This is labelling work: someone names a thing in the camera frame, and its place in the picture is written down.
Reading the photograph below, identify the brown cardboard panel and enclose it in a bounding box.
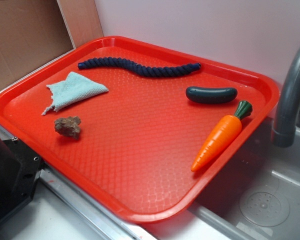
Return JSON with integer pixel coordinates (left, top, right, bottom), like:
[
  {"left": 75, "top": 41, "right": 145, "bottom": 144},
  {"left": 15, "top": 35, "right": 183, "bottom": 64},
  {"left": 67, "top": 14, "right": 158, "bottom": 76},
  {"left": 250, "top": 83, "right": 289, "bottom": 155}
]
[{"left": 0, "top": 0, "right": 104, "bottom": 91}]

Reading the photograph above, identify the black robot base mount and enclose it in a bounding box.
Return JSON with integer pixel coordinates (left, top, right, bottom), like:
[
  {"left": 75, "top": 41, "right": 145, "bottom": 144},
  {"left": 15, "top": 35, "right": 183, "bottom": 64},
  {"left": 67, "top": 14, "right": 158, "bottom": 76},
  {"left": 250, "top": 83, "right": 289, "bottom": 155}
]
[{"left": 0, "top": 138, "right": 43, "bottom": 225}]

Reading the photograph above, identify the red plastic tray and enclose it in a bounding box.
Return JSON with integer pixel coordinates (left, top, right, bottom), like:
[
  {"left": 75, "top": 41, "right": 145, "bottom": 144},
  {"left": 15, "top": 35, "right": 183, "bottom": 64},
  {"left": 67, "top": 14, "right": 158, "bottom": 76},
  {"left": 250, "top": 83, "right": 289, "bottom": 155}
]
[{"left": 0, "top": 36, "right": 280, "bottom": 223}]

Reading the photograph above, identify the brown rock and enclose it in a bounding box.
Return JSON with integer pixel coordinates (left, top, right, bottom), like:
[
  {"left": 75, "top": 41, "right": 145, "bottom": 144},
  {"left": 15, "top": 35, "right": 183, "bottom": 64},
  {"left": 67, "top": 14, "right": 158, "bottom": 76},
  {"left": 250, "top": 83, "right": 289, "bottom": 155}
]
[{"left": 54, "top": 116, "right": 81, "bottom": 140}]

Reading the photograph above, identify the dark green plastic pickle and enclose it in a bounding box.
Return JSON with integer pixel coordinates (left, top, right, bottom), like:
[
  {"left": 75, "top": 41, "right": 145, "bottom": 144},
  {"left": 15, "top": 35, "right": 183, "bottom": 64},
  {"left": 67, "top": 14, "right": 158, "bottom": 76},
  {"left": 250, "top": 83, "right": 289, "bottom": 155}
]
[{"left": 185, "top": 86, "right": 238, "bottom": 104}]

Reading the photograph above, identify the orange plastic carrot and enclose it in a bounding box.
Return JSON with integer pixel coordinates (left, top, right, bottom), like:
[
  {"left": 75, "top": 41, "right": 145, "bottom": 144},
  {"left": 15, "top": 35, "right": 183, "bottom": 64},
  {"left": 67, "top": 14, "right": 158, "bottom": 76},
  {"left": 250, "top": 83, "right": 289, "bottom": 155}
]
[{"left": 190, "top": 100, "right": 253, "bottom": 172}]

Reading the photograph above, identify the grey plastic faucet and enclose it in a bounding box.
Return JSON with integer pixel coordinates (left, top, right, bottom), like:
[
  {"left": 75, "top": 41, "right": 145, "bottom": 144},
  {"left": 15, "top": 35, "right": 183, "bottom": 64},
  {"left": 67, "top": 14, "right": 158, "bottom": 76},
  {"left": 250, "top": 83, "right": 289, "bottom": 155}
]
[{"left": 271, "top": 47, "right": 300, "bottom": 148}]

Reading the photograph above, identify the grey toy sink basin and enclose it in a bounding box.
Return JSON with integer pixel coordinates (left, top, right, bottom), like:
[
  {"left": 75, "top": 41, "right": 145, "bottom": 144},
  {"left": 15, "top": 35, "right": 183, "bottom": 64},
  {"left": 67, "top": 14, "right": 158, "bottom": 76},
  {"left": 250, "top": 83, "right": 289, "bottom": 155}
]
[{"left": 144, "top": 120, "right": 300, "bottom": 240}]

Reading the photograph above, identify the light blue cloth scrap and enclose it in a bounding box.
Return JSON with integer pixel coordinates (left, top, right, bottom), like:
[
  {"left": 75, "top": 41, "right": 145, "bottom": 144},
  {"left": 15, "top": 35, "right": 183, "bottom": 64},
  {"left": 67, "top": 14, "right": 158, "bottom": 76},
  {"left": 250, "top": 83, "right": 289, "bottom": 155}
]
[{"left": 41, "top": 72, "right": 109, "bottom": 116}]

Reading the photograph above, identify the dark blue braided rope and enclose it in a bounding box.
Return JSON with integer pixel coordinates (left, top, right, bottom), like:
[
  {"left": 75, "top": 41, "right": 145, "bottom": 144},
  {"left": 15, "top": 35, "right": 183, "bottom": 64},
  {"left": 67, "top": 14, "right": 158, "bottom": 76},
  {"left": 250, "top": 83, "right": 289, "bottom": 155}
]
[{"left": 77, "top": 56, "right": 202, "bottom": 78}]

